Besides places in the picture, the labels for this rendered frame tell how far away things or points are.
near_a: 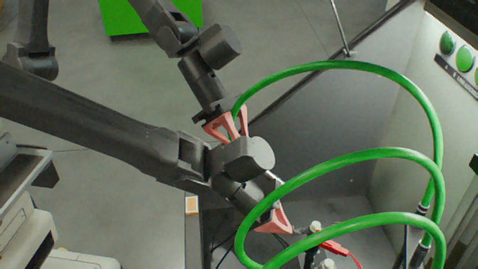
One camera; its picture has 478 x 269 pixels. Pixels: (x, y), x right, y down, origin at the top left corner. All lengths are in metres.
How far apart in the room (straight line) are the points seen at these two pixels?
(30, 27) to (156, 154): 0.57
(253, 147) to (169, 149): 0.13
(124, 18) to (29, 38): 2.99
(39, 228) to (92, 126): 0.79
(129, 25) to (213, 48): 3.34
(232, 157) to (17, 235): 0.83
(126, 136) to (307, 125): 0.56
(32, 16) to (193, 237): 0.63
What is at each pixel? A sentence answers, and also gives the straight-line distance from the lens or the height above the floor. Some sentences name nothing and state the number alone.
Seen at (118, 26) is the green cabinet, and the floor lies 0.17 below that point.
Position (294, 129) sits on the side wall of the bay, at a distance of 0.98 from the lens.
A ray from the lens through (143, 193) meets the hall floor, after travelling 2.37.
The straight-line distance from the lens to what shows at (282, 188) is 0.53.
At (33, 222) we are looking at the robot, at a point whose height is 0.80.
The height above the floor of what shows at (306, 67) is 1.41.
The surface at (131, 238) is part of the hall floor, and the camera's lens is 2.18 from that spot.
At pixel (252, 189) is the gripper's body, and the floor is 1.23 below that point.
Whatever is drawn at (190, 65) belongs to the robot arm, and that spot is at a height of 1.36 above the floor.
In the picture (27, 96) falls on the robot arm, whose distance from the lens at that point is 0.51.
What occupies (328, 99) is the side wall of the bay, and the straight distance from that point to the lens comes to 0.95.
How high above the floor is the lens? 1.71
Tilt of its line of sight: 39 degrees down
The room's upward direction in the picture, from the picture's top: straight up
